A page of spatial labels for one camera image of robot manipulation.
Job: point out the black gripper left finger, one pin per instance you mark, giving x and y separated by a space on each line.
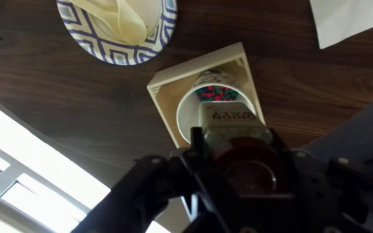
152 194

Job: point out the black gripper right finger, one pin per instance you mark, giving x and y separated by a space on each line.
346 198

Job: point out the spice bottle with brown lid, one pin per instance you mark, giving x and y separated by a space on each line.
230 115

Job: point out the white paper cup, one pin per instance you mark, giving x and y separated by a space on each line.
188 117

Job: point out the light wooden box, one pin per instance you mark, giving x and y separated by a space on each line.
174 86

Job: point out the multicoloured candies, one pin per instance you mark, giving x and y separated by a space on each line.
217 92

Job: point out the blue patterned paper plate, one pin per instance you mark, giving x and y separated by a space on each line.
109 51

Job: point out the round dark wooden table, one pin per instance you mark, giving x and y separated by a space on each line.
44 86

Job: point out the cream crumpled wrapper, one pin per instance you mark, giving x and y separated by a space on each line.
126 19

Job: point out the white paper napkin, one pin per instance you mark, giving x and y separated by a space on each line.
350 21

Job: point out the white window frame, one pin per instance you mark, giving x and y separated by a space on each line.
5 181

